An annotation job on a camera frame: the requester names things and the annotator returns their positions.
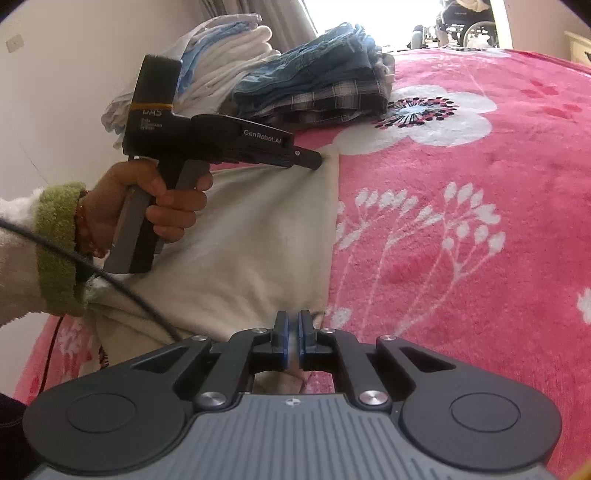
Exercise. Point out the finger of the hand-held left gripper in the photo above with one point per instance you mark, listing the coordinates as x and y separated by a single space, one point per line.
307 159

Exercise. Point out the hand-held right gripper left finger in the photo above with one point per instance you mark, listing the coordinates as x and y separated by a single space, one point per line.
282 341

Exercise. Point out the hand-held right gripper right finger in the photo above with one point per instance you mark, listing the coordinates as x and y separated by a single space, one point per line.
305 341

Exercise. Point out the beige pants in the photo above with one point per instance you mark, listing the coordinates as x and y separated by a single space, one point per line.
240 258

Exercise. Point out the stack of white clothes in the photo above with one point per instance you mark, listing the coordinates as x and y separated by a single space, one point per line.
221 60

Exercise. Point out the person's left hand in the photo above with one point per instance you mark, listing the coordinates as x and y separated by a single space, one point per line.
180 203

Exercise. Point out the folded denim jeans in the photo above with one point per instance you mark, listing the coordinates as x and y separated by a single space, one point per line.
314 64

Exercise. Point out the grey brown curtain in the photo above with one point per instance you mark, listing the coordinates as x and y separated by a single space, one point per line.
308 18

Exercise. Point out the pink floral blanket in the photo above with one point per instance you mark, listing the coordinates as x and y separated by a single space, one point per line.
461 184

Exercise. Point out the wheelchair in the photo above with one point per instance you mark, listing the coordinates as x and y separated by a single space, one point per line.
455 18

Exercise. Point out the person's black clothing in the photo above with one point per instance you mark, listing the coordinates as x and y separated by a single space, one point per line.
9 438

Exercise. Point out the cream bedside cabinet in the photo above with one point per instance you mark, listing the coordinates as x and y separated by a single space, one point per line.
579 48

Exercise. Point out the white wall switch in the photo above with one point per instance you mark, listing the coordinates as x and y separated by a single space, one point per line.
14 44

